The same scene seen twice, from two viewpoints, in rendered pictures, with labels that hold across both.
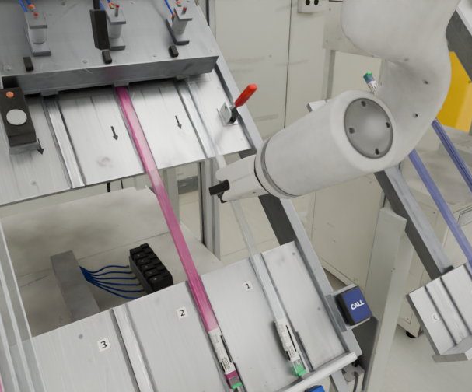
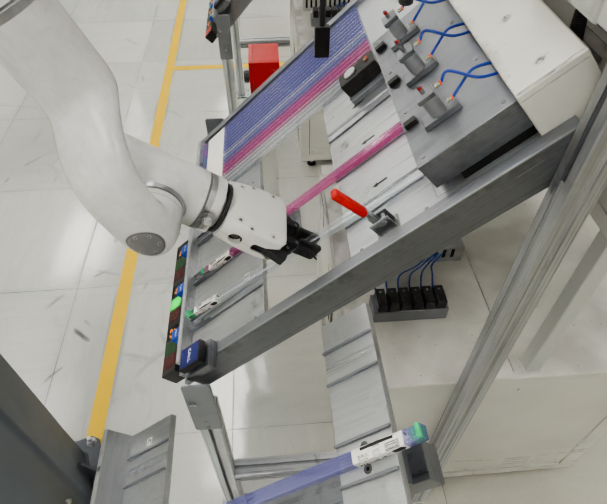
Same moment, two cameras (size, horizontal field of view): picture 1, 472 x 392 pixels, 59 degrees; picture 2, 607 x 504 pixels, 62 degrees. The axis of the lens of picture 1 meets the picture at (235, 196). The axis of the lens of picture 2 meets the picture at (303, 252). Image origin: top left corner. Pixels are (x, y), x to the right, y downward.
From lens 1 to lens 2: 102 cm
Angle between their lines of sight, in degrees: 86
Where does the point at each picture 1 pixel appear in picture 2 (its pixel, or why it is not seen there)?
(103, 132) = (368, 132)
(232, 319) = (234, 267)
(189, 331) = not seen: hidden behind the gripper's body
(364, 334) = (197, 398)
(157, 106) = (396, 158)
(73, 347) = (250, 181)
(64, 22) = (429, 36)
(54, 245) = (504, 250)
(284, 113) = not seen: outside the picture
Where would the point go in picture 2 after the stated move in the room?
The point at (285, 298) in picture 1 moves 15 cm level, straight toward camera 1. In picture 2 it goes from (231, 309) to (171, 271)
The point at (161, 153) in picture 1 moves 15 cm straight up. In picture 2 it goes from (349, 180) to (356, 97)
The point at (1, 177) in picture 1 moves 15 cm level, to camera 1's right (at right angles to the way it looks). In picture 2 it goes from (338, 100) to (302, 141)
